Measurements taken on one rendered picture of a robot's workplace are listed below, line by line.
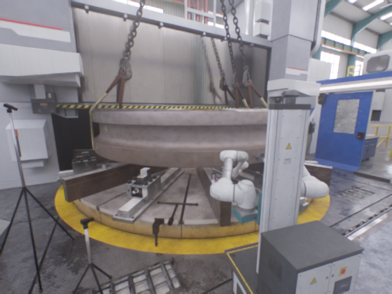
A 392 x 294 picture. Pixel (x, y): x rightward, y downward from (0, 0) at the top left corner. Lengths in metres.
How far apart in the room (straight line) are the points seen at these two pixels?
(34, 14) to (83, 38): 1.59
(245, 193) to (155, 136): 1.92
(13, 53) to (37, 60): 0.24
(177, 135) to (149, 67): 3.11
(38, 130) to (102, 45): 2.46
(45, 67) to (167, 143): 2.04
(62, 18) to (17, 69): 1.13
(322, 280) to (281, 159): 0.80
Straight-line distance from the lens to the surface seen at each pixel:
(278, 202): 1.69
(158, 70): 5.74
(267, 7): 8.59
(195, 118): 2.77
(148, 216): 2.76
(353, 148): 7.04
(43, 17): 4.20
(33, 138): 5.23
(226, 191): 1.62
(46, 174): 5.77
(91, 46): 5.58
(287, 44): 6.69
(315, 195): 1.99
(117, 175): 3.83
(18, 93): 4.64
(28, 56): 3.64
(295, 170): 1.68
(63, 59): 3.58
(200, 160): 2.86
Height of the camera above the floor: 1.73
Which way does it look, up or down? 11 degrees down
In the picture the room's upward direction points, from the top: straight up
